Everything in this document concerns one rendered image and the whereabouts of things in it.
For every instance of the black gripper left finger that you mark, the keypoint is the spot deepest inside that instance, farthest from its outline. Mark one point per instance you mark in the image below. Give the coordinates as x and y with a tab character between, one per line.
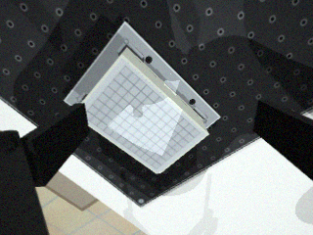
32	161

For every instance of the white rectangular block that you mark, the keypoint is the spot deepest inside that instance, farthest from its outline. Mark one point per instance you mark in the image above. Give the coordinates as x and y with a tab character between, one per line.
139	113

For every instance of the grey plate nest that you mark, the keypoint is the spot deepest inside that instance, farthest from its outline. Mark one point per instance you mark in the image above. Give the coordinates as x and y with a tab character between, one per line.
126	36

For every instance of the black perforated breadboard plate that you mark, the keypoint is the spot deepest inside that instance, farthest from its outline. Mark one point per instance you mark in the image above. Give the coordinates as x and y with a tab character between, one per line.
231	52

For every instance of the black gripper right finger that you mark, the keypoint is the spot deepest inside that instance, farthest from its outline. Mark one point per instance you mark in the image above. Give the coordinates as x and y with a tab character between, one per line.
288	132

